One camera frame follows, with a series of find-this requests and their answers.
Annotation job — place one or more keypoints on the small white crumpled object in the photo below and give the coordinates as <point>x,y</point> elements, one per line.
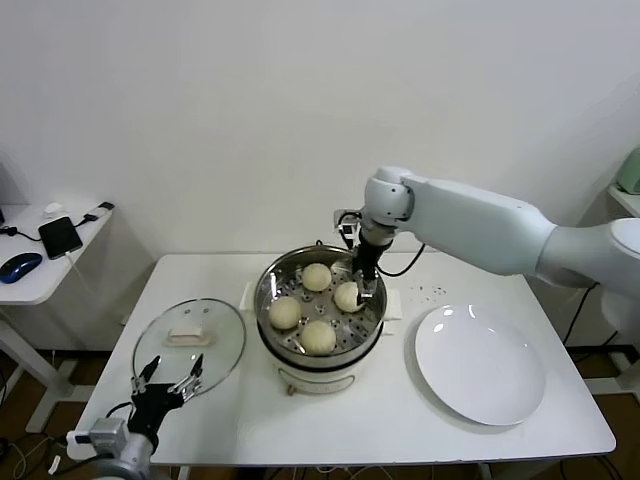
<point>52,210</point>

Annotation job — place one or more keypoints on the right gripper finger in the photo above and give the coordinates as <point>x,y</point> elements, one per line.
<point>357,276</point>
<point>369,289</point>

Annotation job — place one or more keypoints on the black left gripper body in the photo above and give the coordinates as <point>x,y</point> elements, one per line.
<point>150,407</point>

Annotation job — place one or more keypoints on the blue computer mouse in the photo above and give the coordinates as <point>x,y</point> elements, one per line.
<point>20,267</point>

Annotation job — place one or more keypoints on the black usb adapter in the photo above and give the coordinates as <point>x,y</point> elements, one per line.
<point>105,206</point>

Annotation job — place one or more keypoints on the black smartphone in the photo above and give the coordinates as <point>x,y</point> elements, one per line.
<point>60,239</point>

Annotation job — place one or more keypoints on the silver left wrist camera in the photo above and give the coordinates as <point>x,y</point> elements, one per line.
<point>107,432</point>

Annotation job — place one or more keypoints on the white steamed baozi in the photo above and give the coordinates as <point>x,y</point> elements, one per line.
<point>317,337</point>
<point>285,314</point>
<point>315,277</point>
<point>345,297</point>

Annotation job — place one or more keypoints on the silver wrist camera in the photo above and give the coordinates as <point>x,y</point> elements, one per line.
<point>346,231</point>
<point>107,432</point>

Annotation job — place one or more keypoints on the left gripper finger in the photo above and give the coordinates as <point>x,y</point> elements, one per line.
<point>191,382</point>
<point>142,380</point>

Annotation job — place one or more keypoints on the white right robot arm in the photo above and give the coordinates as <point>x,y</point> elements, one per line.
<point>475,220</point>

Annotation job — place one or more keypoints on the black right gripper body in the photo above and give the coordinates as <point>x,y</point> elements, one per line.
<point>371,252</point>

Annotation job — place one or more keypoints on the steel steamer basket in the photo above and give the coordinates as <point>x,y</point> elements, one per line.
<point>320,312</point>

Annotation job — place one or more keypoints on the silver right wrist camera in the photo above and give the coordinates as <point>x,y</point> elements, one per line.
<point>346,231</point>

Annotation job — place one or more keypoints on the glass pot lid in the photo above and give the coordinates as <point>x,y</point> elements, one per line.
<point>189,337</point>

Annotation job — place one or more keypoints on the scattered dark crumbs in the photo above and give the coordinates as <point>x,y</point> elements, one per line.
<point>434,288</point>

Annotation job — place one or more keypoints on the white electric pot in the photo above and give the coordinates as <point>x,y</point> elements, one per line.
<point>320,380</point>

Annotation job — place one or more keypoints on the white side desk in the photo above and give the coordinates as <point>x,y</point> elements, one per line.
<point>35,290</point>
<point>627,200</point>

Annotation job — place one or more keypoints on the white round plate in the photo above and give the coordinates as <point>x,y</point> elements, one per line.
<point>475,365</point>

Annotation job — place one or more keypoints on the pale green appliance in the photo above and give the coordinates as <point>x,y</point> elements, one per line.
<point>632,175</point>

